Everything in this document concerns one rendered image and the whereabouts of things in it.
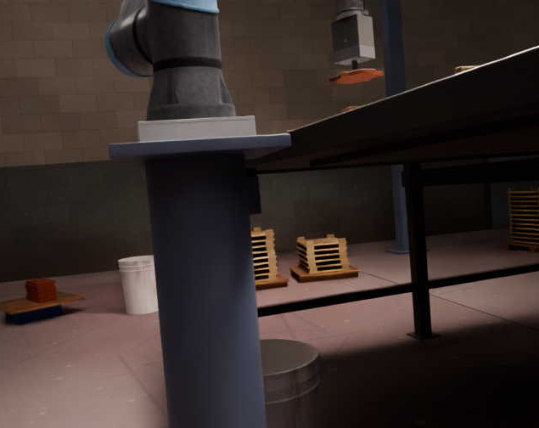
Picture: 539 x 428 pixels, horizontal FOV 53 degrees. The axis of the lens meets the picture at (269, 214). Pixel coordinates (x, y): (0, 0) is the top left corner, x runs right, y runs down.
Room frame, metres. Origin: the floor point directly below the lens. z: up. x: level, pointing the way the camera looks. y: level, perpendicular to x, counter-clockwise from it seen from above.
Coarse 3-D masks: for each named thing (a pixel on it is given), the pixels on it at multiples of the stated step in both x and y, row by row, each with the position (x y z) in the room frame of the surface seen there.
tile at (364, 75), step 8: (344, 72) 1.34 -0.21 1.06; (352, 72) 1.33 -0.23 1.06; (360, 72) 1.32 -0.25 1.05; (368, 72) 1.32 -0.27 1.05; (376, 72) 1.37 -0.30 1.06; (336, 80) 1.39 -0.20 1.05; (344, 80) 1.40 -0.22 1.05; (352, 80) 1.41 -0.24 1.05; (360, 80) 1.41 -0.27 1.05; (368, 80) 1.42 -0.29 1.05
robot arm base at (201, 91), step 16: (160, 64) 0.88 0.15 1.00; (176, 64) 0.87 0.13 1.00; (192, 64) 0.87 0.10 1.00; (208, 64) 0.88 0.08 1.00; (160, 80) 0.88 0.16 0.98; (176, 80) 0.86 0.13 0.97; (192, 80) 0.86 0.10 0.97; (208, 80) 0.87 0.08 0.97; (160, 96) 0.87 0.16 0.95; (176, 96) 0.86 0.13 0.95; (192, 96) 0.86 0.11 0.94; (208, 96) 0.86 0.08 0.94; (224, 96) 0.91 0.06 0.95; (160, 112) 0.86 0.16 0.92; (176, 112) 0.85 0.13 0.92; (192, 112) 0.85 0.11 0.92; (208, 112) 0.86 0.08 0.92; (224, 112) 0.88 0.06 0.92
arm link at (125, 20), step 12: (132, 0) 0.98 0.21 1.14; (144, 0) 0.98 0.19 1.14; (120, 12) 1.00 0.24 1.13; (132, 12) 0.97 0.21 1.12; (120, 24) 0.98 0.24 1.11; (108, 36) 1.01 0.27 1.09; (120, 36) 0.98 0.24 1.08; (132, 36) 0.94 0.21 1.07; (108, 48) 1.02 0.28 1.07; (120, 48) 0.98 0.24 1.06; (132, 48) 0.95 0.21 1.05; (120, 60) 1.01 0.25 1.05; (132, 60) 0.98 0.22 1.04; (144, 60) 0.96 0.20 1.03; (132, 72) 1.02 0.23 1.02; (144, 72) 1.01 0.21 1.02
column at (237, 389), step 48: (144, 144) 0.78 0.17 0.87; (192, 144) 0.79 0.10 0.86; (240, 144) 0.81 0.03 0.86; (288, 144) 0.82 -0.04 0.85; (192, 192) 0.84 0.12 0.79; (240, 192) 0.89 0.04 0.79; (192, 240) 0.84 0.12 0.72; (240, 240) 0.88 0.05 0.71; (192, 288) 0.84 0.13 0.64; (240, 288) 0.87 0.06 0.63; (192, 336) 0.84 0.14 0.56; (240, 336) 0.86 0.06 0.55; (192, 384) 0.85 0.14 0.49; (240, 384) 0.86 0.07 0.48
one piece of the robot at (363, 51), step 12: (348, 12) 1.35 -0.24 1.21; (360, 12) 1.35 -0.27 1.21; (336, 24) 1.38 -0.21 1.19; (348, 24) 1.36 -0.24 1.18; (360, 24) 1.34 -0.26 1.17; (372, 24) 1.38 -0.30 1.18; (336, 36) 1.39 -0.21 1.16; (348, 36) 1.36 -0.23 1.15; (360, 36) 1.34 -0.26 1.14; (372, 36) 1.37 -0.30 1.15; (336, 48) 1.39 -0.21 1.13; (348, 48) 1.36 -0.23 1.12; (360, 48) 1.34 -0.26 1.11; (372, 48) 1.37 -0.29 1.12; (336, 60) 1.39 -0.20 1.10; (348, 60) 1.38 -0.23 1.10; (360, 60) 1.39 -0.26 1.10
